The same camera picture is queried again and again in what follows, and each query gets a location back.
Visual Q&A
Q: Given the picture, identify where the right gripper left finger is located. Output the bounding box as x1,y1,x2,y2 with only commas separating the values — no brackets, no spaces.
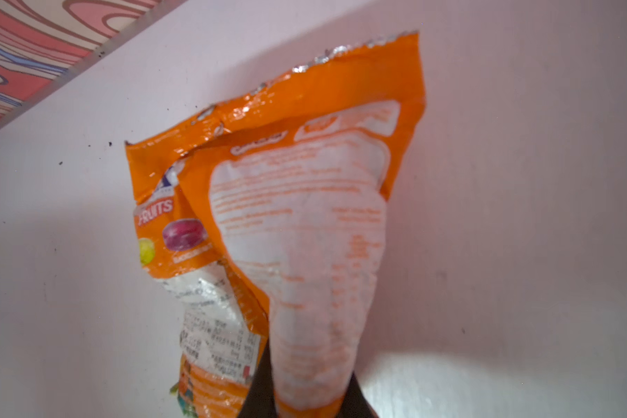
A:
238,342,277,418

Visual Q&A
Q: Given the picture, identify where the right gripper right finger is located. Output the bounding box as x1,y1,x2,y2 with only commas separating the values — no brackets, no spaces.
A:
337,374,378,418

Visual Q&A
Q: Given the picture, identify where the orange Fox's bag small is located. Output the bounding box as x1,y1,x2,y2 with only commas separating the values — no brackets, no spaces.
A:
125,31,426,417

